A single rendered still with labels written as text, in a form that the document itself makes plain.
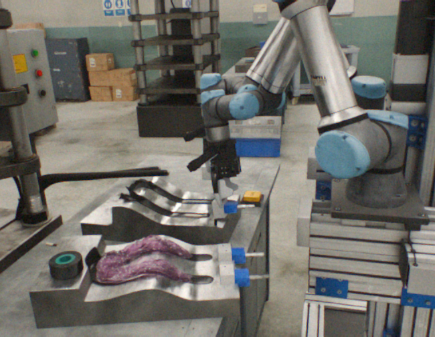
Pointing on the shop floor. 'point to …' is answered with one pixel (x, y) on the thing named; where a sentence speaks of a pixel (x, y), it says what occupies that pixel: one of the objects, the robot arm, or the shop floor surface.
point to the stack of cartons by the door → (110, 79)
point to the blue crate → (257, 147)
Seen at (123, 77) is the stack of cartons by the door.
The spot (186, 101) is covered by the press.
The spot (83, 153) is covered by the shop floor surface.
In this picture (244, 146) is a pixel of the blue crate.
